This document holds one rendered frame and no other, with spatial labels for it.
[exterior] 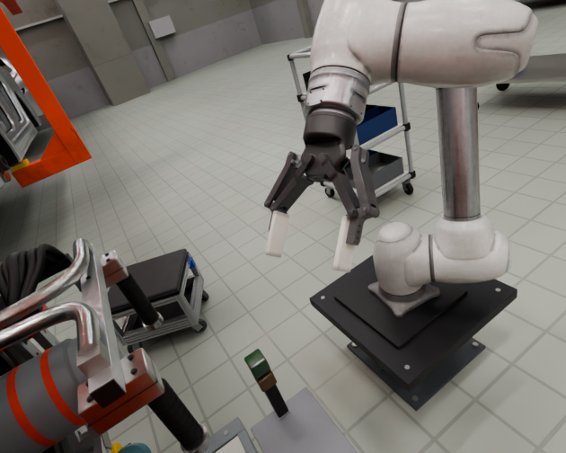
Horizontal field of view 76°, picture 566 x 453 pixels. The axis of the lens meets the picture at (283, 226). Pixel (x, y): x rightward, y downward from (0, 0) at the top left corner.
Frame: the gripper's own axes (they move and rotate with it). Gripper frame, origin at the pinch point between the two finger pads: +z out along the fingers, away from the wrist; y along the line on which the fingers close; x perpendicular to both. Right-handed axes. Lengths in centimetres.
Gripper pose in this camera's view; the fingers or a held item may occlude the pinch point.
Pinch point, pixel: (305, 254)
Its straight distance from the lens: 52.1
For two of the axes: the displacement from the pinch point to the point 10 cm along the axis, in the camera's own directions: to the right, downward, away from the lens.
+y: 6.7, 0.8, -7.4
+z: -2.0, 9.8, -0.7
